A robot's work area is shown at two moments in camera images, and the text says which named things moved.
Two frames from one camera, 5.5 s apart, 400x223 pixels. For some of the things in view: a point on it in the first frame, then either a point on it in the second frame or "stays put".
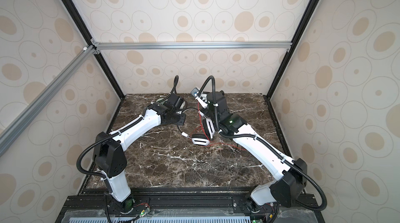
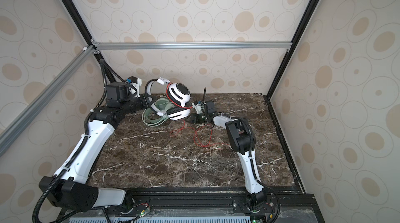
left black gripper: (183, 118) to (147, 103)
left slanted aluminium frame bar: (9, 133) stays put
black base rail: (92, 205) stays put
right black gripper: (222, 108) to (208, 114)
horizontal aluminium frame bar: (98, 46) stays put
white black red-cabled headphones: (208, 132) to (178, 94)
